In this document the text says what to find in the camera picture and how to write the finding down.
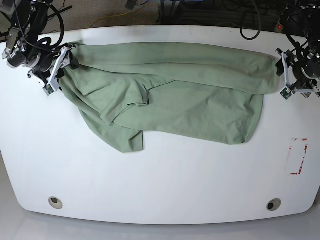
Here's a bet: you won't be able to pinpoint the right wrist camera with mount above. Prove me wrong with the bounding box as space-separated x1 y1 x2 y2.
27 43 80 96

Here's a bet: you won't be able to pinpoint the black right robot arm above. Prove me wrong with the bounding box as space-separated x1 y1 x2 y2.
0 0 79 82

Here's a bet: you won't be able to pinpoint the right table grommet hole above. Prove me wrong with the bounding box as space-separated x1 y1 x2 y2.
266 198 282 212

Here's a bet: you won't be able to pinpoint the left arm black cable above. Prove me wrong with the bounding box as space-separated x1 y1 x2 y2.
239 0 308 56

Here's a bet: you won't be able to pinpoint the left table grommet hole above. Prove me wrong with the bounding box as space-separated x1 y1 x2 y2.
48 196 63 210

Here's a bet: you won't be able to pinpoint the green T-shirt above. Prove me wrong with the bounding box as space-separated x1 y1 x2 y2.
59 42 280 153

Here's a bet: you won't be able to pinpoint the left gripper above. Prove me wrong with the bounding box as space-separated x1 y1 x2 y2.
275 53 320 98

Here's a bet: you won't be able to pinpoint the black tripod legs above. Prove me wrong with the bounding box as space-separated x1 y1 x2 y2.
0 5 73 42

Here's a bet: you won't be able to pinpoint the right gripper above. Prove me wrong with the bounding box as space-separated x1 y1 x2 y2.
32 49 80 80

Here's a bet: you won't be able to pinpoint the red tape rectangle marking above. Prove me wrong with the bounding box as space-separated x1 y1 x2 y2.
286 138 309 176

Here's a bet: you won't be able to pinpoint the black power strip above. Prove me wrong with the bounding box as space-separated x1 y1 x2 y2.
274 9 287 33

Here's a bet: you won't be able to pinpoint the yellow cable on floor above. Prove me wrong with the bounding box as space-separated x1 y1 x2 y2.
86 8 133 30

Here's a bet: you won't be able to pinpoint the table grommet hole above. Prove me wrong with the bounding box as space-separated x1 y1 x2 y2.
48 196 63 210
266 198 282 212

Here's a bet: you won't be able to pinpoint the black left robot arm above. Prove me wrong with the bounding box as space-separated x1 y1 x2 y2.
276 0 320 100

